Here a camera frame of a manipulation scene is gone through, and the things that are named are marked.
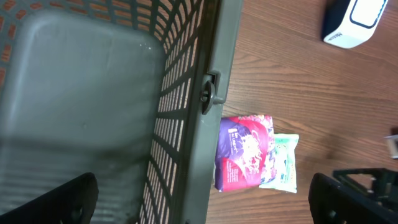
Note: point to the grey plastic basket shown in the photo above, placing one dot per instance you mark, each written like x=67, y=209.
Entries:
x=131, y=91

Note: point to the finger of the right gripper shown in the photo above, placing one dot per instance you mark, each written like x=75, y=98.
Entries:
x=377, y=184

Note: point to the white barcode scanner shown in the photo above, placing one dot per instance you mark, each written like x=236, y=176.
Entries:
x=349, y=23

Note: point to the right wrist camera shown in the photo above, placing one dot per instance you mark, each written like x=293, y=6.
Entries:
x=392, y=145

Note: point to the red purple pad pack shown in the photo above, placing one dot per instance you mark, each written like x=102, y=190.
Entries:
x=242, y=148

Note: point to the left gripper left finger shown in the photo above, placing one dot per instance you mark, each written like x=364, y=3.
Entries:
x=73, y=202

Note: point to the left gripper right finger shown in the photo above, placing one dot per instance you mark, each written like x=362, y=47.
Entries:
x=332, y=202

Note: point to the teal wet wipes pack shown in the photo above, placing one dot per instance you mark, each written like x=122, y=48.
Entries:
x=279, y=171

